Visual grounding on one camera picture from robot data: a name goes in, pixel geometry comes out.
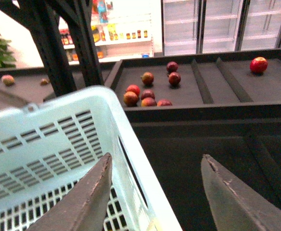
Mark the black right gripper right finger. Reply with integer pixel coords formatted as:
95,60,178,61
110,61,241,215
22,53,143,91
201,154,281,231

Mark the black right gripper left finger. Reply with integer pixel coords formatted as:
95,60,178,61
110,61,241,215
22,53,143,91
28,153,112,231

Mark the light blue plastic basket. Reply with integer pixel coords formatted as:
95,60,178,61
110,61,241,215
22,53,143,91
0,86,181,231

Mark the black produce display shelf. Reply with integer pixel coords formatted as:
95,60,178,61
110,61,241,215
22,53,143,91
0,0,281,231

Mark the red yellow fruit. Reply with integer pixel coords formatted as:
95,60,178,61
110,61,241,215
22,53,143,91
141,72,154,86
123,91,138,107
141,97,157,107

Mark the dark red fruit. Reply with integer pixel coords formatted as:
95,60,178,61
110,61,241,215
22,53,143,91
157,99,173,106
166,62,178,74
141,89,155,100
168,72,181,87

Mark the red apple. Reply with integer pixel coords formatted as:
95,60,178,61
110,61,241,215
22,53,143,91
250,57,268,74

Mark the white shelf with bottles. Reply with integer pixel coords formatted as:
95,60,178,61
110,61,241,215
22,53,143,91
58,0,155,65

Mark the glass display fridge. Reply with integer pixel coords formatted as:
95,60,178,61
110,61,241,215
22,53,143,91
161,0,281,56

